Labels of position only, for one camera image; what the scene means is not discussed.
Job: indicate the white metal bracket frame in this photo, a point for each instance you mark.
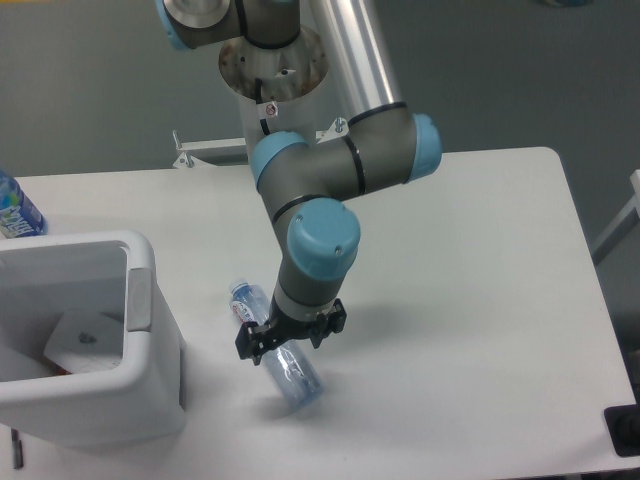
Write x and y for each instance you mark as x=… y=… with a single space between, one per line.
x=233 y=151

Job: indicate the clear plastic packaging bag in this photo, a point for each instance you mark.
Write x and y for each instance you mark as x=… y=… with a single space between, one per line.
x=84 y=341

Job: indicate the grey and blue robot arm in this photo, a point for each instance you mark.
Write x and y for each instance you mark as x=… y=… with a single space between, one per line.
x=305 y=187

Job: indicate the blue labelled water bottle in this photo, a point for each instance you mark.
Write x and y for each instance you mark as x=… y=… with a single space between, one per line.
x=19 y=216

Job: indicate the small dark metal bar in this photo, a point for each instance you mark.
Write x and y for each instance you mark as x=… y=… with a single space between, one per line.
x=17 y=450

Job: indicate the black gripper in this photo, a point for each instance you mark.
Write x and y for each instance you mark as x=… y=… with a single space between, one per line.
x=289 y=321

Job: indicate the white frame at right edge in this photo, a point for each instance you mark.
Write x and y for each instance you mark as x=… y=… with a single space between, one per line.
x=619 y=227

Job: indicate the black box at table edge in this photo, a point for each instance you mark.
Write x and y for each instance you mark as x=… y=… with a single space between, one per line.
x=623 y=425

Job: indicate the clear plastic water bottle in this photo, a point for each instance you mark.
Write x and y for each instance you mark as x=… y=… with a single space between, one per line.
x=294 y=375

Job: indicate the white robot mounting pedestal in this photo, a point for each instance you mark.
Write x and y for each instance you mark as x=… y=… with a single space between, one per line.
x=277 y=89

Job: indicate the white plastic trash can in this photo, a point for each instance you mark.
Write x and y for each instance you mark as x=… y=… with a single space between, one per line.
x=112 y=273

